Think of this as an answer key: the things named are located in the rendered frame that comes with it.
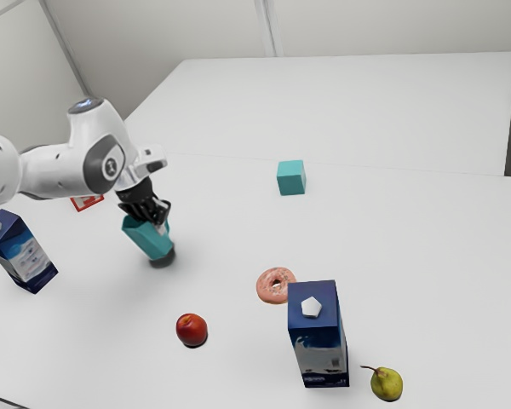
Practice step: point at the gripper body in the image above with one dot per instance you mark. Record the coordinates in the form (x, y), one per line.
(133, 197)

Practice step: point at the blue milk carton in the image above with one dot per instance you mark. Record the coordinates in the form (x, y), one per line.
(19, 251)
(319, 336)

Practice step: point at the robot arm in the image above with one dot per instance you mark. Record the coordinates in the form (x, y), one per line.
(47, 170)

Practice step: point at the red apple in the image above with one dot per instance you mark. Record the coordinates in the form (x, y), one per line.
(191, 330)

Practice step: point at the teal faceted mug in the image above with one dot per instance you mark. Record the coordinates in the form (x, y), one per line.
(151, 240)

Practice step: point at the pink sprinkled donut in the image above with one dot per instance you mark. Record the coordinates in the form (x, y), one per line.
(276, 285)

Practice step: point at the red and white card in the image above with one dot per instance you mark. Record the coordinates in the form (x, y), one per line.
(86, 202)

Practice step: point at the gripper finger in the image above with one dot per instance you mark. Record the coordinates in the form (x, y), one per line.
(162, 213)

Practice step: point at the teal cube block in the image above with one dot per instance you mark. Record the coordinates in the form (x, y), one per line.
(291, 177)

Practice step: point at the green pear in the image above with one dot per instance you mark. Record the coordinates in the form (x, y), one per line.
(386, 382)

